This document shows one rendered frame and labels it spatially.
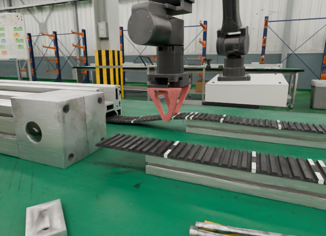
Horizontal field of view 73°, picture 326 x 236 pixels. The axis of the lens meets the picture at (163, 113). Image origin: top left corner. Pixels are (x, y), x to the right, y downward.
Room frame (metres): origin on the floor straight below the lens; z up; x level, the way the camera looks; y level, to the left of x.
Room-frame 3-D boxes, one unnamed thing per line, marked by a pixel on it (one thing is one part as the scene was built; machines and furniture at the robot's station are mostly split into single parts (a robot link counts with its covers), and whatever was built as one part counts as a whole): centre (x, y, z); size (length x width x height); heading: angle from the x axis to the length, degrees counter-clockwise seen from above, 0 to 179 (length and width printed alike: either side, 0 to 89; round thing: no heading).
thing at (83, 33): (9.87, 4.85, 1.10); 3.30 x 0.90 x 2.20; 67
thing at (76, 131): (0.35, 0.15, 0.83); 0.12 x 0.09 x 0.10; 158
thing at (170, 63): (0.48, -0.02, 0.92); 0.10 x 0.07 x 0.07; 158
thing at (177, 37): (0.47, -0.01, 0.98); 0.07 x 0.06 x 0.07; 147
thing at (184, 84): (0.49, -0.02, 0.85); 0.07 x 0.07 x 0.09; 68
